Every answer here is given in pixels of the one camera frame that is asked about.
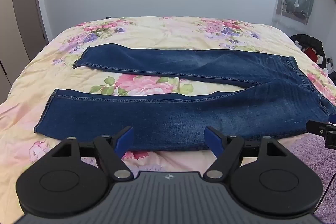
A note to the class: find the dark clothes pile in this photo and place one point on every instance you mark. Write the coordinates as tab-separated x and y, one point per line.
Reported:
309	45

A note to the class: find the blue denim pants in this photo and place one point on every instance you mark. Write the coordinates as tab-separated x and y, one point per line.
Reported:
183	111

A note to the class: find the floral bed blanket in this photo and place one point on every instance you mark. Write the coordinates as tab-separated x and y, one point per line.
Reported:
162	29

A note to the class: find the interior door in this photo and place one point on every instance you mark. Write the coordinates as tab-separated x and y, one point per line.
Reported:
26	3

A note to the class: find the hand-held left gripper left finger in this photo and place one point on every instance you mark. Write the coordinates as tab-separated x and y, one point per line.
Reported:
124	141

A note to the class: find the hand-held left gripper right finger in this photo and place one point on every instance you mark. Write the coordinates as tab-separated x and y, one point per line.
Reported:
214	141

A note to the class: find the purple fuzzy rug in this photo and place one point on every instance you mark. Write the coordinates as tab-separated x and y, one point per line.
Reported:
312	176

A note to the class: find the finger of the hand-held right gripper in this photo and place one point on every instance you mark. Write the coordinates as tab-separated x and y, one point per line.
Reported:
319	127

